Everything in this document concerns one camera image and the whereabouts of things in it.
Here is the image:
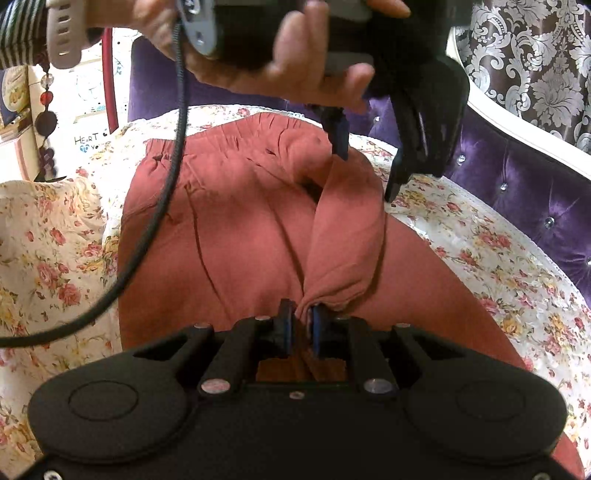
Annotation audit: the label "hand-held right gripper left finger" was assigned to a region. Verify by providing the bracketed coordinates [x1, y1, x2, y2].
[133, 299, 297, 400]

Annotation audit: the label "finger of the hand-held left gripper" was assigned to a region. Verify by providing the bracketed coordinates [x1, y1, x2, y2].
[318, 104, 351, 161]
[385, 90, 469, 204]

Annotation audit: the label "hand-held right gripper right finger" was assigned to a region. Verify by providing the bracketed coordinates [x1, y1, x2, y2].
[308, 305, 465, 400]

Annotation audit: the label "terracotta red pants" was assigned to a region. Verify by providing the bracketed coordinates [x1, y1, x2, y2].
[117, 113, 586, 480]

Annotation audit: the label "person's left forearm striped sleeve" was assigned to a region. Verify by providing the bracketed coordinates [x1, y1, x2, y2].
[0, 0, 51, 71]

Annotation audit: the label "person's left hand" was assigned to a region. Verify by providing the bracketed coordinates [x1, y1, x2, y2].
[131, 0, 413, 114]

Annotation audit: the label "purple tufted headboard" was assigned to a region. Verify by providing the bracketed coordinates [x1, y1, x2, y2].
[127, 25, 591, 315]

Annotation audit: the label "white floral bedsheet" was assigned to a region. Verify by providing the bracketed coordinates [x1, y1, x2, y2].
[78, 104, 591, 480]

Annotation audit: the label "red strip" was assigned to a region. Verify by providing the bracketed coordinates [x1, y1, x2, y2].
[102, 28, 121, 131]

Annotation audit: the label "beige wrist watch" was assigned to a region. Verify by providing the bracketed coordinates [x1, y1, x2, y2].
[45, 0, 89, 71]

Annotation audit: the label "framed floral picture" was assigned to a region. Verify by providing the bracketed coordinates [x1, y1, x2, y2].
[0, 65, 37, 139]

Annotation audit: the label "cream floral blanket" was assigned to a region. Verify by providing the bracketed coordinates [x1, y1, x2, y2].
[0, 178, 127, 480]

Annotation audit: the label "black braided cable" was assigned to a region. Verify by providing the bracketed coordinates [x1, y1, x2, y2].
[0, 21, 189, 348]

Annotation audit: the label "white wall poster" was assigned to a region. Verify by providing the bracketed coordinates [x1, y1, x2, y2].
[59, 41, 136, 155]

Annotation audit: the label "hanging bead string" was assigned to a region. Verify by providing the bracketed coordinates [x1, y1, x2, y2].
[33, 60, 69, 183]

